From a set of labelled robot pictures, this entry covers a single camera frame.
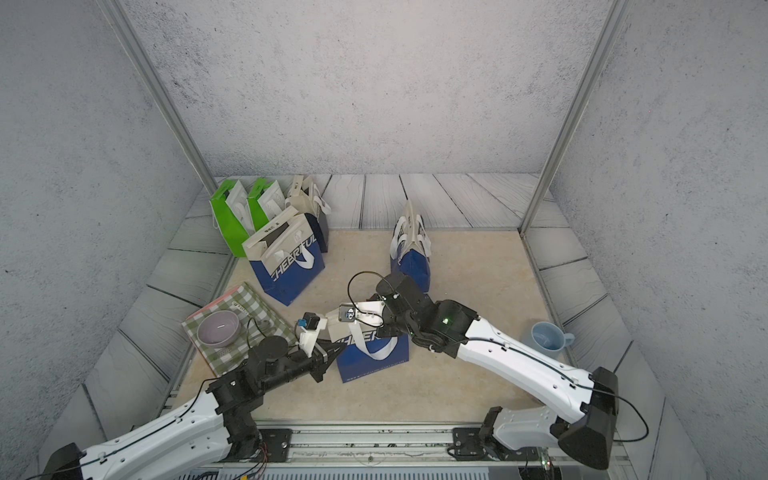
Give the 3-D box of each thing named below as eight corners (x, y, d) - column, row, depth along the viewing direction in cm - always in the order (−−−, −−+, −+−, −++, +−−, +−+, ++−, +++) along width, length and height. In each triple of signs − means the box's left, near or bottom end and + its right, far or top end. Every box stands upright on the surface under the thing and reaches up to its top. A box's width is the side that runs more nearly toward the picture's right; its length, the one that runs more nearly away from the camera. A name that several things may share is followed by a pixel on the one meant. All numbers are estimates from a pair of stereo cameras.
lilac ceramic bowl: (197, 350, 89) (189, 343, 86) (211, 318, 96) (204, 310, 93) (237, 350, 90) (231, 343, 86) (249, 318, 96) (243, 310, 93)
